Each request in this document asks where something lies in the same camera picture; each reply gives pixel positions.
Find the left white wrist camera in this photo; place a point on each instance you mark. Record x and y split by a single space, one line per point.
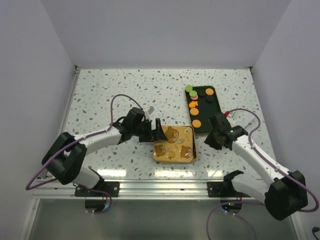
148 112

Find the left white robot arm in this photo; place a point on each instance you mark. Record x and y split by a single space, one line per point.
65 158

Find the black sandwich cookie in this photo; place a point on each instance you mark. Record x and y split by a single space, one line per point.
210 99
201 94

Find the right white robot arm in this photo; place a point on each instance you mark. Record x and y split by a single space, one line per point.
284 192

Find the black sandwich cookie lower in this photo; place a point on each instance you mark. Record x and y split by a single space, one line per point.
210 99

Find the green cookie tray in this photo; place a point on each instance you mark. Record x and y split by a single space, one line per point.
206 110

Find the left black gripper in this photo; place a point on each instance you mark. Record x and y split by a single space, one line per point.
153 135

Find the upper green macaron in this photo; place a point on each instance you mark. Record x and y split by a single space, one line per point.
188 88

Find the green macaron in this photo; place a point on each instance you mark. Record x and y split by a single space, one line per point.
193 94
188 88

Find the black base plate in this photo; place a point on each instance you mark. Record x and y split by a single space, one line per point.
100 190
217 190

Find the orange sandwich cookie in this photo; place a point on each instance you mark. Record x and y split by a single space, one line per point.
209 92

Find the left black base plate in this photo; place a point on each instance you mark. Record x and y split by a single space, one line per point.
100 190

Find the upper round cookie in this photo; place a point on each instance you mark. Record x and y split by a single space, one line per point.
194 111

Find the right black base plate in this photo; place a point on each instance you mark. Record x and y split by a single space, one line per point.
217 190

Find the silver tin lid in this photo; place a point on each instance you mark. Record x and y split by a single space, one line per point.
179 148

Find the black sandwich cookie upper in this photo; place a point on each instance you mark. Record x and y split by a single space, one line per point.
201 94

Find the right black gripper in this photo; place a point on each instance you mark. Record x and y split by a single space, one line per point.
209 141

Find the upper fish cookie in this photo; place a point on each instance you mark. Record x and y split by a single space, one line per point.
193 104

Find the pink macaron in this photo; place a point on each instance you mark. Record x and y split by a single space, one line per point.
195 98

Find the lower green macaron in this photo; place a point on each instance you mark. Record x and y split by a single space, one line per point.
193 94

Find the bottom large round cookie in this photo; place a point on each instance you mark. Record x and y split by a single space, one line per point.
196 123

